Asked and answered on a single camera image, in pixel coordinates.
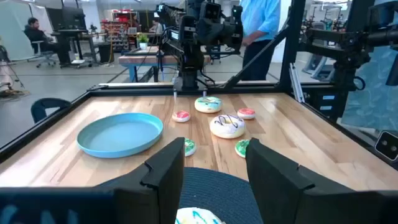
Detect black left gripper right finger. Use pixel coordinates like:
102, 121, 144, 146
244, 138, 354, 224

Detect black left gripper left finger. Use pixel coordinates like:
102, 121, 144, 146
96, 136, 186, 224

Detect small green iced donut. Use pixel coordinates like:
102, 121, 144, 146
234, 139, 251, 159
183, 138, 197, 157

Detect pink frosted donut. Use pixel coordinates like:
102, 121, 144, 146
209, 114, 246, 139

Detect small pink sprinkled donut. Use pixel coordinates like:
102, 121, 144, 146
172, 110, 192, 123
236, 107, 256, 121

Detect black jointed mounting arm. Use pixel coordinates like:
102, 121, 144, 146
298, 0, 398, 91

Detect standing person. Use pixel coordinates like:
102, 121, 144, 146
239, 0, 282, 82

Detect large white blue drizzle donut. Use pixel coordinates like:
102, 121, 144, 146
175, 207, 226, 224

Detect dark blue woven placemat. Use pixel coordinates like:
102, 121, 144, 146
178, 167, 264, 224

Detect light blue round plate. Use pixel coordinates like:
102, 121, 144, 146
76, 112, 164, 159

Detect distant seated person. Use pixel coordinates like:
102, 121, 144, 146
149, 20, 164, 34

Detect small potted plant white pot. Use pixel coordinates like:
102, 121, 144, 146
136, 32, 150, 50

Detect wooden workbench blue legs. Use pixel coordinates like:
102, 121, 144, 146
118, 46, 212, 83

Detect silver aluminium extrusion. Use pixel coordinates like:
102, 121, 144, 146
289, 63, 305, 103

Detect black box with white labels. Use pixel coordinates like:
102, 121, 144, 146
306, 88, 346, 121

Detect red parts shelf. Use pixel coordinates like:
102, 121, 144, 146
101, 11, 141, 52

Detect black waste bin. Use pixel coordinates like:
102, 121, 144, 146
98, 42, 112, 64

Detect teal patterned panel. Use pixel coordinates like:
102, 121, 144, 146
340, 46, 398, 133

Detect blue item on plate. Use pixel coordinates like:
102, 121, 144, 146
30, 97, 73, 124

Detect black standing desk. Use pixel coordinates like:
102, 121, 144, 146
51, 29, 100, 68

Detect black computer monitor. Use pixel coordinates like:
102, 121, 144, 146
45, 6, 87, 31

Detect grey office chair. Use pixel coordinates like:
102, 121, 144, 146
29, 40, 58, 68

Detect seated person at desk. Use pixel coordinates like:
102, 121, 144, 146
24, 17, 71, 65

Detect black tripod stand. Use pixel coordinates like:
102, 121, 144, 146
0, 45, 25, 90

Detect white backdrop screen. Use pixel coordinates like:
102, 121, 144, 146
0, 0, 53, 62

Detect black diagonal frame brace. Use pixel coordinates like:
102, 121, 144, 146
223, 26, 290, 90

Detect black upright frame post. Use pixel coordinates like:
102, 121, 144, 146
279, 0, 307, 91

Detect black table-level camera box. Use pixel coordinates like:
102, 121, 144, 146
374, 130, 398, 162

